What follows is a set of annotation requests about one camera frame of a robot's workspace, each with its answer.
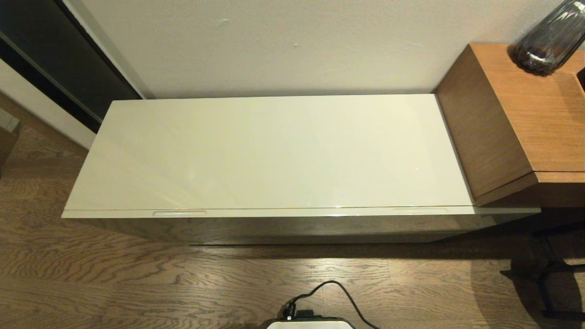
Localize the white glossy drawer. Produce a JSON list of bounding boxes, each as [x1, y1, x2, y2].
[[62, 206, 541, 245]]

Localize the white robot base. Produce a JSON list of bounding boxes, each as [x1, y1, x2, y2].
[[261, 310, 356, 329]]

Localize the white glossy cabinet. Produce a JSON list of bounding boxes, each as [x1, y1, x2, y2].
[[64, 94, 476, 212]]

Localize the brown wooden desk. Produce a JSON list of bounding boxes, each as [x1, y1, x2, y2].
[[433, 42, 585, 208]]

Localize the dark sliding door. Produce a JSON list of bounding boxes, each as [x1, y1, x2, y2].
[[0, 0, 142, 134]]

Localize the black chair legs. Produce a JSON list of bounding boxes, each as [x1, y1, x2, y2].
[[500, 222, 585, 320]]

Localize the dark ribbed glass vase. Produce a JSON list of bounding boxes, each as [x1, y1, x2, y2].
[[512, 0, 585, 77]]

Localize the grey brown furniture piece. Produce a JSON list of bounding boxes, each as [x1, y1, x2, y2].
[[0, 114, 21, 176]]

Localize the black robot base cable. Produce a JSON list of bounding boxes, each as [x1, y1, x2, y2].
[[282, 280, 380, 329]]

